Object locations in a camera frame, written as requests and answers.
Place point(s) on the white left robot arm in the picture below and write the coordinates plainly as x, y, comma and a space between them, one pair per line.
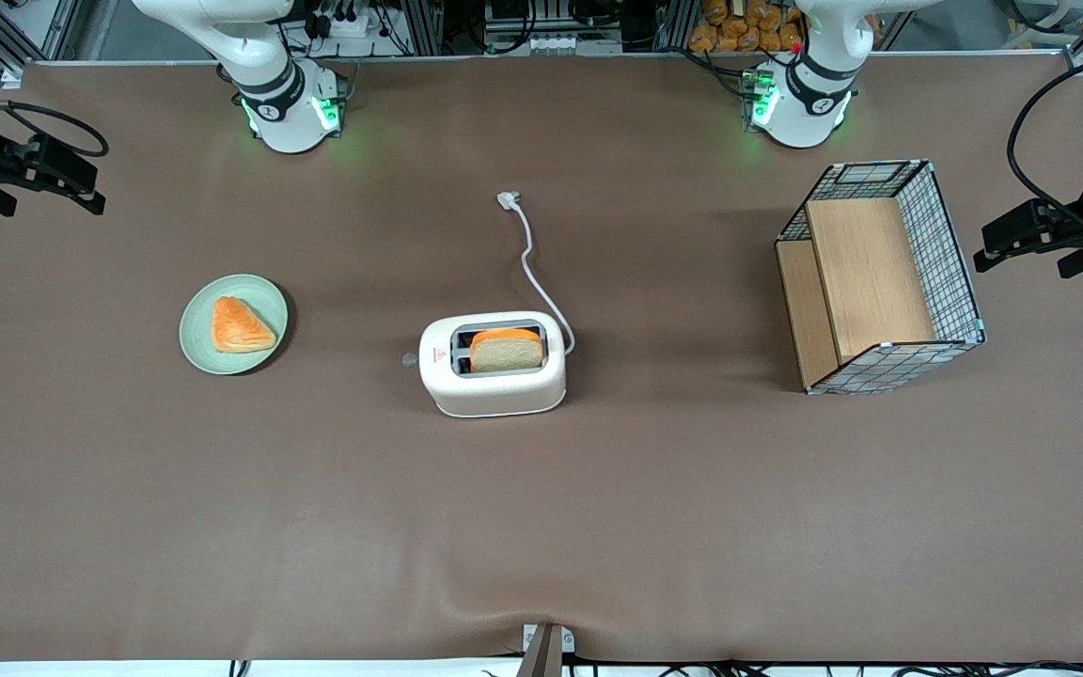
805, 103

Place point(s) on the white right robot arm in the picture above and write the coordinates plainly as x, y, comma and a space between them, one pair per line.
283, 103

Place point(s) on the white two-slot toaster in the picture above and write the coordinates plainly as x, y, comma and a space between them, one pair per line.
494, 390

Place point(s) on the pale green round plate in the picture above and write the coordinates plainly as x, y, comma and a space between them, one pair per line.
198, 343

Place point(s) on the orange triangular toast piece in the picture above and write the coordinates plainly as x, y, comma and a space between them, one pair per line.
239, 327

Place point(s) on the white power strip with plugs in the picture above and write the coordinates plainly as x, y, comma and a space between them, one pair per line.
344, 21

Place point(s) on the bag of orange bread rolls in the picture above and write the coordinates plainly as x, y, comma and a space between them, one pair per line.
739, 28

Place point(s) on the bread slice with orange crust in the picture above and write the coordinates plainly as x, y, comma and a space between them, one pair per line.
509, 353

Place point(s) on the brown table cloth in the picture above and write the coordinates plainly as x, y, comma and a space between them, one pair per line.
541, 527

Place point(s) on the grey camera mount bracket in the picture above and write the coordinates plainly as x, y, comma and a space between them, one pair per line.
544, 649

